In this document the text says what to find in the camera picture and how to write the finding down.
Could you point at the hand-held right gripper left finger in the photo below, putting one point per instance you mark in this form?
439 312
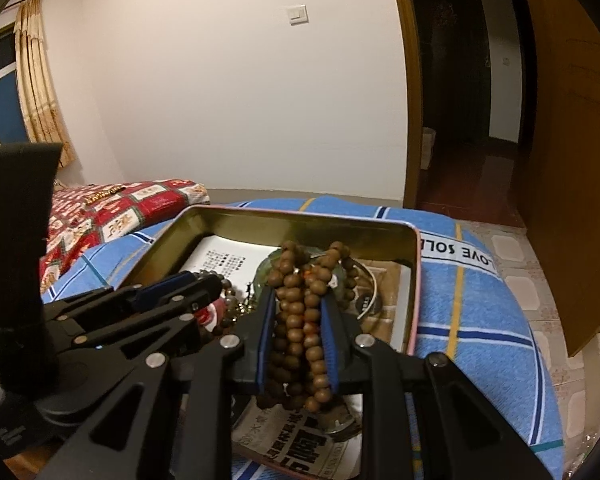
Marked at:
265 340

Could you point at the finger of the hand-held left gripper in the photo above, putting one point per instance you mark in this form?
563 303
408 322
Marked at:
167 285
145 332

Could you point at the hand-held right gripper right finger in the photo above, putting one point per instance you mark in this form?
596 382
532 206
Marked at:
330 345

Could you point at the pink metal tin box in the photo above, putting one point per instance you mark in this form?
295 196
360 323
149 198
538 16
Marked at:
220 222

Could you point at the pink round bangle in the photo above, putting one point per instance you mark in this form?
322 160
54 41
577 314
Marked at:
207 316

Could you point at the thin silver bangle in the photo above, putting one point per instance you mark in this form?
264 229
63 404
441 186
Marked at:
378 290

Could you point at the beige cardboard box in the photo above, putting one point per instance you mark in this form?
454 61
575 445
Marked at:
395 300

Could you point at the red patterned quilt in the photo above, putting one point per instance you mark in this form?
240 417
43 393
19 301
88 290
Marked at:
130 210

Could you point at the blue plaid blanket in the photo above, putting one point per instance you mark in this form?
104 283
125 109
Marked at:
470 310

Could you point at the white hallway bin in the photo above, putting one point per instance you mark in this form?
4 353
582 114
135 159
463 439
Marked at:
428 150

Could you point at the window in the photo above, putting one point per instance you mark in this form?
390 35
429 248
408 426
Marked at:
2 105

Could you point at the clear plastic bag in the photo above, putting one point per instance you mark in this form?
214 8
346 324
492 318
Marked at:
580 460

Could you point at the dark hallway door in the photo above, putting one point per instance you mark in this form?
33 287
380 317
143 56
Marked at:
445 85

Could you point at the brown wooden door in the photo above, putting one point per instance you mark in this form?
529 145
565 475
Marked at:
570 160

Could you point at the dark curtain rod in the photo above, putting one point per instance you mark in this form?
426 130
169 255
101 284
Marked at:
27 1

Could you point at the brown wooden door frame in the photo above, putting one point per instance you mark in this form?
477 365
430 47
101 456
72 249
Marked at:
412 135

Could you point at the white light switch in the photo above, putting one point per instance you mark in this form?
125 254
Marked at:
298 15

